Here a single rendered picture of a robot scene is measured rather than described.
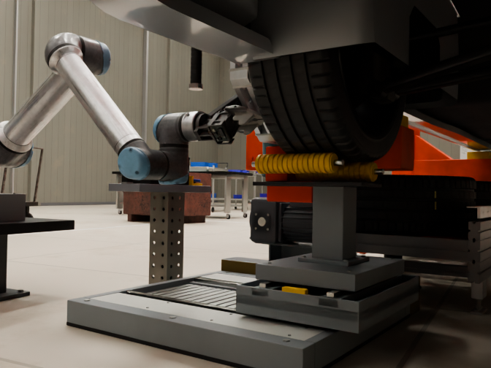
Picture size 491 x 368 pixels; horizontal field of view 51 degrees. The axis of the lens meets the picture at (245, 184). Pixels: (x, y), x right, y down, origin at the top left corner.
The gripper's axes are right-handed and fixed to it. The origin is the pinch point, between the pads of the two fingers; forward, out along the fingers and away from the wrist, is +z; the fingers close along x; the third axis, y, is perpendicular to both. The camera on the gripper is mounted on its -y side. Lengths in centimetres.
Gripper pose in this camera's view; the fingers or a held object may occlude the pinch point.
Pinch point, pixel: (261, 117)
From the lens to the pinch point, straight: 146.7
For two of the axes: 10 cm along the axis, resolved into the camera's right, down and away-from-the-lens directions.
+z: 8.3, 0.1, -5.6
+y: -4.1, 6.9, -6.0
